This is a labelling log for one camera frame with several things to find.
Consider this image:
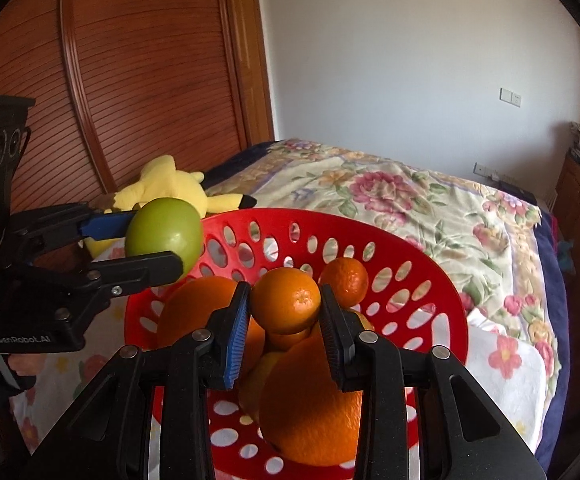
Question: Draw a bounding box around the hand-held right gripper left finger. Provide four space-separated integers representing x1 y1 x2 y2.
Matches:
25 281 251 480

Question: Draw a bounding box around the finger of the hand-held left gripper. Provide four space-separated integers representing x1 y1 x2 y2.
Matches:
5 251 185 306
12 203 138 261

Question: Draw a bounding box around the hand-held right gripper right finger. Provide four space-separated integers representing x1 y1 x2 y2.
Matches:
318 284 545 480

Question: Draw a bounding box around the green apple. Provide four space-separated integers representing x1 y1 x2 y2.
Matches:
124 197 205 277

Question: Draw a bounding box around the large orange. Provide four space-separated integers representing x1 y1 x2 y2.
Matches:
259 330 365 467
156 276 267 366

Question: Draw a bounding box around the small tangerine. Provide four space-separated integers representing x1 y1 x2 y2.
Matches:
318 256 369 309

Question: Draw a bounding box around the red plastic basket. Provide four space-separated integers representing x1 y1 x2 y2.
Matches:
124 207 468 480

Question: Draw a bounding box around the yellow plush toy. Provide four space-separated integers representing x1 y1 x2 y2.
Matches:
84 155 258 261

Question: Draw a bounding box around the wooden wardrobe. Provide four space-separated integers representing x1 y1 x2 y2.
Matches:
0 0 275 271

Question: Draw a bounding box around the floral blanket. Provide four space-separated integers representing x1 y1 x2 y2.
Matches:
205 138 570 471

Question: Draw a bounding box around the strawberry print bed sheet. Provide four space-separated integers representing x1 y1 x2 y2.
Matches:
12 240 545 461

